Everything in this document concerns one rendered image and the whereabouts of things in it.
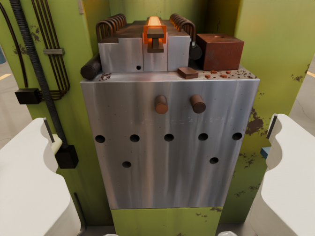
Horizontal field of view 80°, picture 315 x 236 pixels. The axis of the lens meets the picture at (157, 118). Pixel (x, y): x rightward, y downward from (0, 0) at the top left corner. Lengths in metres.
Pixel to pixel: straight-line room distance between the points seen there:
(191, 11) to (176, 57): 0.50
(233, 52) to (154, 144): 0.29
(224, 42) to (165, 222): 0.61
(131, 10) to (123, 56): 0.49
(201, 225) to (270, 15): 0.71
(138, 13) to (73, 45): 0.38
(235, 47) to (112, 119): 0.32
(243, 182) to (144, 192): 0.53
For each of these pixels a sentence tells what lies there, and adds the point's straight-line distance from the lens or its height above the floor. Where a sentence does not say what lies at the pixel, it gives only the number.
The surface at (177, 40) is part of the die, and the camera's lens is 0.45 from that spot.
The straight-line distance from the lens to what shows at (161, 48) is 0.34.
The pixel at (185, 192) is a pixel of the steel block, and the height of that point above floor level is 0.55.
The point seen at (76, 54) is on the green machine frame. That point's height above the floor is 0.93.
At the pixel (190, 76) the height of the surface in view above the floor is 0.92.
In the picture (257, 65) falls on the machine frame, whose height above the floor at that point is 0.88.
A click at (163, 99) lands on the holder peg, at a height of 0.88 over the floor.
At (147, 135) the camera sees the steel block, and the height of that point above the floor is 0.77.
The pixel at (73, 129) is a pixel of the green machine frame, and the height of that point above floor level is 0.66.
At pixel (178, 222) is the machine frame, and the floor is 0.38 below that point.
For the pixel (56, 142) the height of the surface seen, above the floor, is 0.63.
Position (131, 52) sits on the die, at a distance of 0.45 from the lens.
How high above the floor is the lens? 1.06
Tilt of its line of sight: 32 degrees down
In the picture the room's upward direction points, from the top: 1 degrees counter-clockwise
